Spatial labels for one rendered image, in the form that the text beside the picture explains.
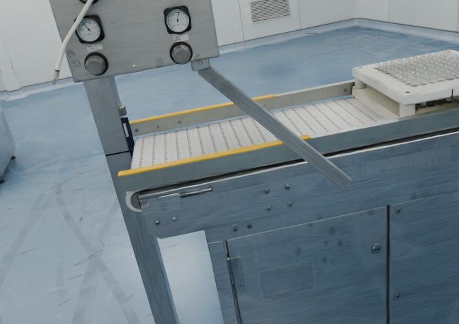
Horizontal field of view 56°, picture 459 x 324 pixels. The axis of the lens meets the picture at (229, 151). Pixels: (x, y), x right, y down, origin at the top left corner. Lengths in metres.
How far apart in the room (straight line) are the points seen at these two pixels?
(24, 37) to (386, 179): 5.34
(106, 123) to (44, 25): 4.83
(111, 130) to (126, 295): 0.97
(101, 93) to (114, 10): 0.39
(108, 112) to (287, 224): 0.47
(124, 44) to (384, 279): 0.76
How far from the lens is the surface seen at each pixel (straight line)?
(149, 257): 1.19
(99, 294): 1.92
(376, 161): 0.84
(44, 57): 5.88
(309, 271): 0.99
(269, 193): 0.79
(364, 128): 0.80
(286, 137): 0.68
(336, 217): 0.93
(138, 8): 0.64
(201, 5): 0.65
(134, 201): 0.79
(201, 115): 1.00
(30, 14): 5.83
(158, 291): 1.27
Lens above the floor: 1.16
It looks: 24 degrees down
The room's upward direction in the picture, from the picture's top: 9 degrees counter-clockwise
